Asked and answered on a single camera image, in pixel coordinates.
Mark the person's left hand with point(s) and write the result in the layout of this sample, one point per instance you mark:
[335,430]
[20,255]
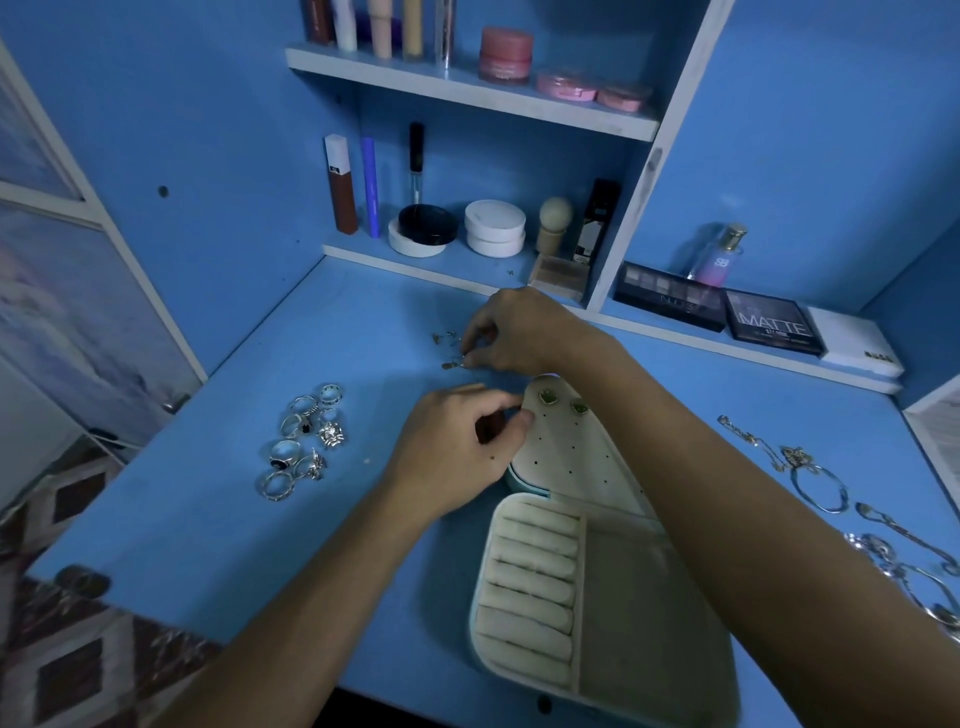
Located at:
[447,450]

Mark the person's right hand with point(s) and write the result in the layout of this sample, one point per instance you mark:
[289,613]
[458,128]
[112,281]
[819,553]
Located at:
[525,330]

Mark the green stud earring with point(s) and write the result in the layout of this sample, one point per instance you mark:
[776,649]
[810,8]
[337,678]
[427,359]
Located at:
[579,404]
[548,396]

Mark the pile of small earrings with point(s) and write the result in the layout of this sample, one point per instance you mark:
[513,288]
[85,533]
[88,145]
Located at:
[450,363]

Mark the pile of silver rings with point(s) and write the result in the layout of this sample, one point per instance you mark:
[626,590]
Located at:
[330,435]

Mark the cream jewellery box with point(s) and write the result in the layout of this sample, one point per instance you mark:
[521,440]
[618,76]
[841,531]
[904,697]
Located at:
[630,630]

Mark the person's left forearm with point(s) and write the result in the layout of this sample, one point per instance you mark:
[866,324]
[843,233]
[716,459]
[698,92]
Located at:
[300,630]

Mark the person's right forearm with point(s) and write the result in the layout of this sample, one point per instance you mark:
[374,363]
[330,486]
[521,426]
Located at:
[765,540]

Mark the white flat box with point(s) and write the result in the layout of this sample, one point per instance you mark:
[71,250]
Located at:
[857,344]

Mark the square brown powder compact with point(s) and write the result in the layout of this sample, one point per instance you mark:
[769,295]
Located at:
[558,276]

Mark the white round cream jar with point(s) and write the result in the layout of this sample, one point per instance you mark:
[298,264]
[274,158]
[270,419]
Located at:
[495,228]

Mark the beige makeup sponge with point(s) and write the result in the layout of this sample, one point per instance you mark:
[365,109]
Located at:
[555,219]

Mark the black cosmetic bottle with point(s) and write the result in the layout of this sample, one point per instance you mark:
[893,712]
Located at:
[597,225]

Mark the white bowl black inside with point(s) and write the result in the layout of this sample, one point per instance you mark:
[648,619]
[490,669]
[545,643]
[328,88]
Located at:
[428,225]

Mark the dark eyeshadow palette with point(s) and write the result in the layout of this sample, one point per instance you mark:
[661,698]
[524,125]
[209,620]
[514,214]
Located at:
[671,296]

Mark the black makeup brush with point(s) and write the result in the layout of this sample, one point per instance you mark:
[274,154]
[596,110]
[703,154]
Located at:
[416,158]

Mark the small pink perfume bottle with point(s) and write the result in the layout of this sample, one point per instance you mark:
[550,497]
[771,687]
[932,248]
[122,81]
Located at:
[719,261]

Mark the blue cosmetic tube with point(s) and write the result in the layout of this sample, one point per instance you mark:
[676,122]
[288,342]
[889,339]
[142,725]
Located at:
[371,188]

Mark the brown lipstick tube white cap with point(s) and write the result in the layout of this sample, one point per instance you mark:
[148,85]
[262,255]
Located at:
[344,192]

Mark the white shelf unit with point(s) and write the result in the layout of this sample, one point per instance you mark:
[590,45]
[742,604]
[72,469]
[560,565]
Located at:
[668,135]

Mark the pink flat compact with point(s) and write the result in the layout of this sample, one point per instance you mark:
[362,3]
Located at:
[567,87]
[623,99]

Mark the black lettered eyeshadow palette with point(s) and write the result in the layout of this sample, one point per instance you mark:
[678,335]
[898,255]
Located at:
[776,321]

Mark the pink round jar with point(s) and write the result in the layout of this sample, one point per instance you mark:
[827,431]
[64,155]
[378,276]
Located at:
[506,53]

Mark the short beige cosmetic tube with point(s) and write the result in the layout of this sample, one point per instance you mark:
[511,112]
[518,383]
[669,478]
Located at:
[413,27]

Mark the tall beige cosmetic tube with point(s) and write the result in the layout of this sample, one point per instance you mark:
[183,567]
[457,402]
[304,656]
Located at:
[380,27]

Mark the white tube blue label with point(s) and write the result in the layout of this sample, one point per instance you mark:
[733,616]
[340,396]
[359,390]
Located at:
[345,23]

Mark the white framed marbled panel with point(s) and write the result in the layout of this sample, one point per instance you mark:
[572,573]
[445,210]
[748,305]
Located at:
[68,330]

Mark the white slatted cabinet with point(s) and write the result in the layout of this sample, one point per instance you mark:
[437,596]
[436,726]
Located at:
[938,443]

